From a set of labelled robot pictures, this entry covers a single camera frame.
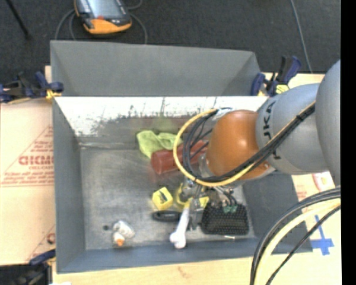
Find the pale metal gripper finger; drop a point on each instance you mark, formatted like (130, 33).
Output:
(200, 214)
(193, 218)

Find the yellow toy block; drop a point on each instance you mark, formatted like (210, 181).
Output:
(179, 195)

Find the white toy bone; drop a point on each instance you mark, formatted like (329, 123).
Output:
(181, 233)

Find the black ribbed brush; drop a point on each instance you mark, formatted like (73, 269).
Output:
(225, 223)

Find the black oval case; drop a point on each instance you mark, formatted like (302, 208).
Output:
(166, 216)

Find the yellow printed sponge block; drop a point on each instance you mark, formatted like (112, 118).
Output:
(162, 198)

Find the red plastic cylinder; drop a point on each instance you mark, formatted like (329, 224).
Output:
(164, 160)

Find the light green cloth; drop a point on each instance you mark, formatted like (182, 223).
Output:
(152, 142)

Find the white toy duck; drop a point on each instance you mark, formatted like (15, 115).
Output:
(121, 231)

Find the grey metal bin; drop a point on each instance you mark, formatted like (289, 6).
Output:
(112, 188)

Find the brown cardboard board, red print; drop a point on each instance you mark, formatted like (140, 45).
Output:
(23, 147)

